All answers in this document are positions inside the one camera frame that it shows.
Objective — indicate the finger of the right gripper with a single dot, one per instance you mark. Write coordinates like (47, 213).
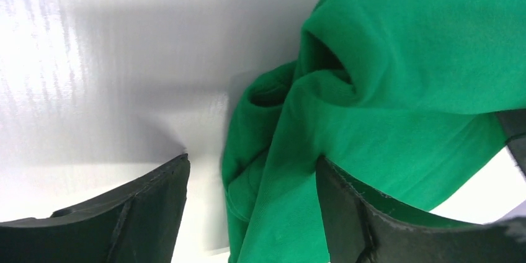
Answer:
(513, 125)

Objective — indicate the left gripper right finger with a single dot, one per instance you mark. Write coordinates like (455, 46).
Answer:
(362, 224)

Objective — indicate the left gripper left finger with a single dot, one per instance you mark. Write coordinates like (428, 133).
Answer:
(136, 222)

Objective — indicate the green t shirt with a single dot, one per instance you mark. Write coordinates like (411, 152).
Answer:
(401, 94)

